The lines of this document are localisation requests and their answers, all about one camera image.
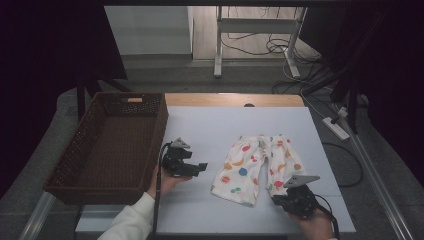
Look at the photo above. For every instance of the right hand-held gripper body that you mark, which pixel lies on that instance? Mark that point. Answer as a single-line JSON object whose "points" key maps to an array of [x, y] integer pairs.
{"points": [[300, 203]]}

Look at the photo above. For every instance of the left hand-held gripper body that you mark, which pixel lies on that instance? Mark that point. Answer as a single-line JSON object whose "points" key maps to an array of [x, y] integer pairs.
{"points": [[176, 161]]}

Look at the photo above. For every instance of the white fruit-print pants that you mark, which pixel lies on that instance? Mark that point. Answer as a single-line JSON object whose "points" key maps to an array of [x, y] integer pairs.
{"points": [[246, 166]]}

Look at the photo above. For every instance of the brown woven basket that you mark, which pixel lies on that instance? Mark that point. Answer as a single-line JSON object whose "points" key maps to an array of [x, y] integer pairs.
{"points": [[126, 133]]}

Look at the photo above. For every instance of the person's left hand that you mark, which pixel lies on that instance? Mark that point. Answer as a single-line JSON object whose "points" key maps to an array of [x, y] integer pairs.
{"points": [[166, 183]]}

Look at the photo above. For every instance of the person's right hand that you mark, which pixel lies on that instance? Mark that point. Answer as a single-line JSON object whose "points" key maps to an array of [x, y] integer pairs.
{"points": [[315, 228]]}

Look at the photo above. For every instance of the black table grommet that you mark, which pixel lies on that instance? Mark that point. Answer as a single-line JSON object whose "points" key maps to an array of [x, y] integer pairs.
{"points": [[249, 105]]}

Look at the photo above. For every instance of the white power strip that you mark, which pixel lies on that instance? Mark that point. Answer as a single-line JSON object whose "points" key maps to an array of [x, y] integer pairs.
{"points": [[336, 128]]}

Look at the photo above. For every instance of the black metal stand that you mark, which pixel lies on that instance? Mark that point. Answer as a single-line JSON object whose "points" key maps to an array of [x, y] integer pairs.
{"points": [[80, 96], [352, 100]]}

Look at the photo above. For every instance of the white cabinet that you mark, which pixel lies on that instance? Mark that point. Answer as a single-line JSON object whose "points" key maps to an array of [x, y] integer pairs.
{"points": [[150, 30]]}

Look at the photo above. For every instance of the dark curtain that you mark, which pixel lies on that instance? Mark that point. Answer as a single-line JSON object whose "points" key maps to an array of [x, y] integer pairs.
{"points": [[40, 66], [400, 83]]}

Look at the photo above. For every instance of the aluminium rail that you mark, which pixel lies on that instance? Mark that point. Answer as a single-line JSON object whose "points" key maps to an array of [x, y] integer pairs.
{"points": [[36, 215], [380, 186]]}

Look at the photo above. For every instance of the white metal desk frame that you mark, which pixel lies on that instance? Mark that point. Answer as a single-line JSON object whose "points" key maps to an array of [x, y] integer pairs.
{"points": [[256, 26]]}

